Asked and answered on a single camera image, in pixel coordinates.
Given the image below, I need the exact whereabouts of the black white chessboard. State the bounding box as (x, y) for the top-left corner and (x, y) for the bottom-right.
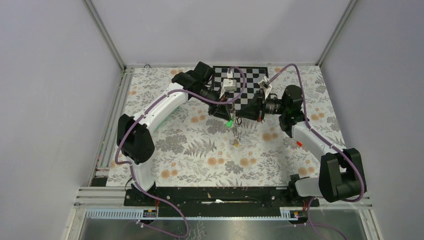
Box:
(212, 65), (269, 111)

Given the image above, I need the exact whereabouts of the mint green cylinder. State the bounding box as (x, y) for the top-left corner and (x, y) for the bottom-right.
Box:
(154, 107), (179, 132)

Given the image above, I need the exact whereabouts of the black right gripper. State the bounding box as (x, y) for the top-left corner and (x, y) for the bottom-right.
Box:
(235, 90), (288, 123)

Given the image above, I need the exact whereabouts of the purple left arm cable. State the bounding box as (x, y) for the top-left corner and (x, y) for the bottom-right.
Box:
(114, 65), (248, 240)

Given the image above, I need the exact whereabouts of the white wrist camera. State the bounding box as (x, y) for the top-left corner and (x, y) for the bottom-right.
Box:
(258, 76), (272, 99)
(219, 71), (237, 98)

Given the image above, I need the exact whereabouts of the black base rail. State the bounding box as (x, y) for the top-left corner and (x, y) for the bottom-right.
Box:
(123, 186), (309, 218)

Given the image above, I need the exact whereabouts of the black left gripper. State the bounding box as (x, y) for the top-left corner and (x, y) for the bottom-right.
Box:
(193, 84), (232, 122)

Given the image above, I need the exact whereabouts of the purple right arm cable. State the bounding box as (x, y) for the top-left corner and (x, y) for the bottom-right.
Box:
(264, 63), (366, 240)

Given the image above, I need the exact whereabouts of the floral table mat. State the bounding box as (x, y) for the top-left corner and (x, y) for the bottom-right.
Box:
(105, 65), (359, 188)

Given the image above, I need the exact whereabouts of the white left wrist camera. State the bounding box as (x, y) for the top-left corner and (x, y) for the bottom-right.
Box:
(219, 71), (237, 98)

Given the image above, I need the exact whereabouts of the green tag key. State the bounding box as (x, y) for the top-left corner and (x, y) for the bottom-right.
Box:
(226, 120), (233, 128)

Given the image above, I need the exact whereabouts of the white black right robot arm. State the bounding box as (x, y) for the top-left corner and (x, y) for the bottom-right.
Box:
(235, 85), (367, 206)

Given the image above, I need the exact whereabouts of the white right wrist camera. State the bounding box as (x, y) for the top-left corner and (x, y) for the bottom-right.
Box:
(258, 76), (272, 99)

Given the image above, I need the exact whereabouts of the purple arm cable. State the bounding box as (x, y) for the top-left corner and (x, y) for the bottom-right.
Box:
(264, 63), (366, 240)
(114, 65), (248, 240)

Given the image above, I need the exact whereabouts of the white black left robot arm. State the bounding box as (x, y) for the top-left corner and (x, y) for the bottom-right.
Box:
(116, 61), (231, 206)

